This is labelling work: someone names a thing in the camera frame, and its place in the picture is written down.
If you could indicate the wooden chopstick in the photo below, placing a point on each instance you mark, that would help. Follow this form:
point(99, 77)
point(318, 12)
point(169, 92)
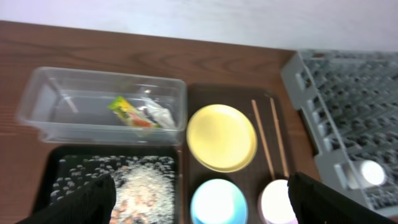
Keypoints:
point(263, 139)
point(279, 139)

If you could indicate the yellow plate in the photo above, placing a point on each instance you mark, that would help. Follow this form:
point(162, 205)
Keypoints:
point(221, 138)

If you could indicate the right wooden chopstick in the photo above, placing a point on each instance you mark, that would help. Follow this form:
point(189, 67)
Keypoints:
point(279, 139)

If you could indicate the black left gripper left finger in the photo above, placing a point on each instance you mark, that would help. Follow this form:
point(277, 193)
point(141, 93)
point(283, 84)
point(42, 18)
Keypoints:
point(91, 204)

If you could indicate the green snack wrapper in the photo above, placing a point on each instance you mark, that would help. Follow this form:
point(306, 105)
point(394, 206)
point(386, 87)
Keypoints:
point(129, 115)

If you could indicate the left wooden chopstick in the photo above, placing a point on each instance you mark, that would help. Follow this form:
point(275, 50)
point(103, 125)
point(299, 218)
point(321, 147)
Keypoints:
point(263, 139)

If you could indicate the white napkin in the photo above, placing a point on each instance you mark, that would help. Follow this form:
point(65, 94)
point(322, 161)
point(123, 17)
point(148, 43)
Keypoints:
point(161, 115)

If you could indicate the dark brown serving tray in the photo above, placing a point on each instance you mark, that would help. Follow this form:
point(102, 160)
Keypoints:
point(254, 177)

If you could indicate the light blue bowl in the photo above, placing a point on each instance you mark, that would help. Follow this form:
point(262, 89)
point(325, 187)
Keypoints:
point(218, 201)

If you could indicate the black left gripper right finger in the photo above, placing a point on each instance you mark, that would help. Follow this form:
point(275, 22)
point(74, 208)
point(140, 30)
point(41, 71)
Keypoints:
point(313, 202)

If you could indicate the white bowl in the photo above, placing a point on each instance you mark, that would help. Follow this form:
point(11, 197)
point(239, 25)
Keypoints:
point(274, 204)

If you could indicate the grey dishwasher rack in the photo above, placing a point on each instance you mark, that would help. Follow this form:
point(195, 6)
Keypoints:
point(348, 102)

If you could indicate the black waste tray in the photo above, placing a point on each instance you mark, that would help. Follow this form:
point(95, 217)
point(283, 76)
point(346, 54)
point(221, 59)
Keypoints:
point(49, 174)

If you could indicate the white paper cup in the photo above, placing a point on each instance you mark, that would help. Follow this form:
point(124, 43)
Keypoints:
point(365, 174)

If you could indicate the rice food waste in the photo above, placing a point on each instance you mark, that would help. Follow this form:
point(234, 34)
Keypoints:
point(145, 191)

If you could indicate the clear plastic bin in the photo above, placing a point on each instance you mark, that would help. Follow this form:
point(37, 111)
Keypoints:
point(71, 106)

